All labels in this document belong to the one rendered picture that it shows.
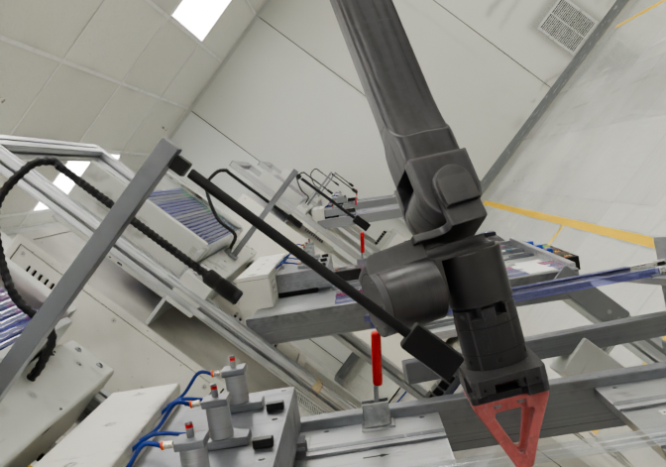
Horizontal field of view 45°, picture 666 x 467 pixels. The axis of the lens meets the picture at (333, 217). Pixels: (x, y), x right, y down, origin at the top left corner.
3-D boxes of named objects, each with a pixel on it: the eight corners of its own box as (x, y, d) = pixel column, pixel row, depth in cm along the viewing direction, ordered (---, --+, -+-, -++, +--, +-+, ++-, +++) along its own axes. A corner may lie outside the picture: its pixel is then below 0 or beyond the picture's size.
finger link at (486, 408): (494, 487, 69) (467, 384, 69) (480, 457, 77) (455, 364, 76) (570, 467, 69) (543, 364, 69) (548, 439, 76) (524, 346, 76)
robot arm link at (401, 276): (464, 158, 71) (440, 201, 79) (345, 190, 68) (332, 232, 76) (522, 278, 67) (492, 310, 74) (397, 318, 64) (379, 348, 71)
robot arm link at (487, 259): (507, 229, 69) (479, 229, 75) (436, 251, 67) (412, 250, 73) (527, 305, 70) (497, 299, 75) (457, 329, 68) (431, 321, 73)
